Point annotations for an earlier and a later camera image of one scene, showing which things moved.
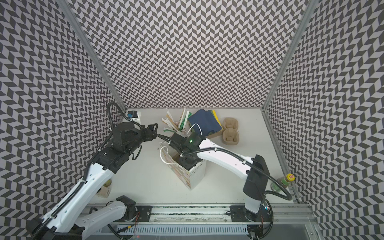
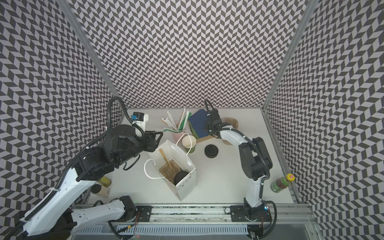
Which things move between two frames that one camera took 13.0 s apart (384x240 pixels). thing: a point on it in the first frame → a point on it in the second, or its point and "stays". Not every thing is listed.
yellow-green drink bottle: [108, 183] stays
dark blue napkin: [207, 121] stays
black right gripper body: [189, 163] → [211, 125]
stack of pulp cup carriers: [230, 135] stays
